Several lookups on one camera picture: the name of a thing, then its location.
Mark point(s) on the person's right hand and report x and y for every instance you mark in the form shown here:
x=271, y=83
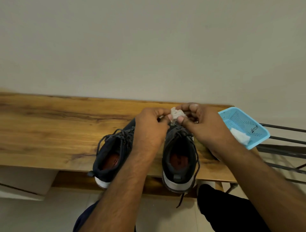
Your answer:
x=210, y=129

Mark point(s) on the person's left hand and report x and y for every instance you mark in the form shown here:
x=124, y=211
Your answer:
x=149, y=133

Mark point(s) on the black metal shoe rack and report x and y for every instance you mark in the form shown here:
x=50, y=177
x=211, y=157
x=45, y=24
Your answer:
x=282, y=153

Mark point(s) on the person's left forearm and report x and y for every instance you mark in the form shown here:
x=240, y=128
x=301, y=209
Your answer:
x=114, y=196

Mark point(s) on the person's right forearm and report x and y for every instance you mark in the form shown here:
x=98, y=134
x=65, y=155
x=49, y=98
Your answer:
x=263, y=188

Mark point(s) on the person's grey sock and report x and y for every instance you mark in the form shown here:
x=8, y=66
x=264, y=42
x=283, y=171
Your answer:
x=205, y=184

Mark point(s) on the blue plastic basket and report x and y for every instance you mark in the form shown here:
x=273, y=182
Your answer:
x=246, y=119

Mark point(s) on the wooden table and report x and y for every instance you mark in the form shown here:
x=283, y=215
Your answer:
x=59, y=129

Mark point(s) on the white drawer unit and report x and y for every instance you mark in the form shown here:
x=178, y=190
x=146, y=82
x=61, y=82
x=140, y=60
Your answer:
x=26, y=181

